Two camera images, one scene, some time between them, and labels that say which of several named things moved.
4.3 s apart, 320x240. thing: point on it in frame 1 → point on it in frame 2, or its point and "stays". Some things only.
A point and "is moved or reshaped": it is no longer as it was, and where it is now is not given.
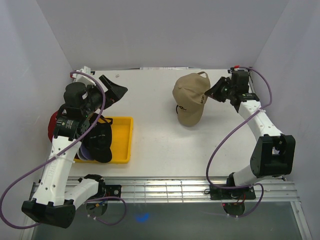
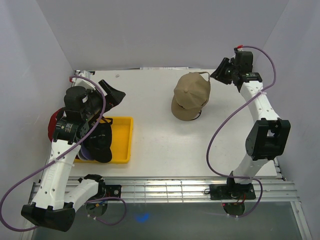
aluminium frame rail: x=138 y=189 stays
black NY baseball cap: x=99 y=138 stays
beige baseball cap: x=189 y=92 is moved or reshaped
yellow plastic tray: x=122 y=131 stays
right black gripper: x=214 y=92 → x=218 y=74
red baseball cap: x=51 y=125 stays
